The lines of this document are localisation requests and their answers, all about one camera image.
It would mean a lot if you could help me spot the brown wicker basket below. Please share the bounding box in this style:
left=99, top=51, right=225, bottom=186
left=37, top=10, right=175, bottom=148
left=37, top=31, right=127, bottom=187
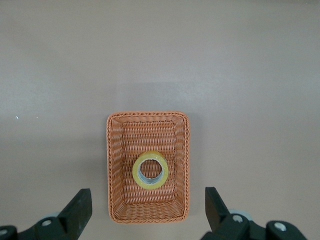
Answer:
left=106, top=110, right=192, bottom=224

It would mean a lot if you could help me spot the yellow packing tape roll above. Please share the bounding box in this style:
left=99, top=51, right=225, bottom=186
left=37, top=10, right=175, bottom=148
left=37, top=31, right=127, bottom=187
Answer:
left=131, top=150, right=170, bottom=190

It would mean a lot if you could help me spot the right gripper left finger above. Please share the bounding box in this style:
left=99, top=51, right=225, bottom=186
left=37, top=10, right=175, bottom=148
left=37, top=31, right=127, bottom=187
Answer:
left=0, top=188, right=93, bottom=240

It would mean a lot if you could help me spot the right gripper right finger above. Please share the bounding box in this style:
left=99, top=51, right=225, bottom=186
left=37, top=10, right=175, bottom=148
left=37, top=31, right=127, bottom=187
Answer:
left=201, top=186, right=309, bottom=240

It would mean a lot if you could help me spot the brown table cover sheet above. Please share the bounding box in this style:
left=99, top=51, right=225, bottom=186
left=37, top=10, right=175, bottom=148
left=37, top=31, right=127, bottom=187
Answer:
left=0, top=0, right=320, bottom=240

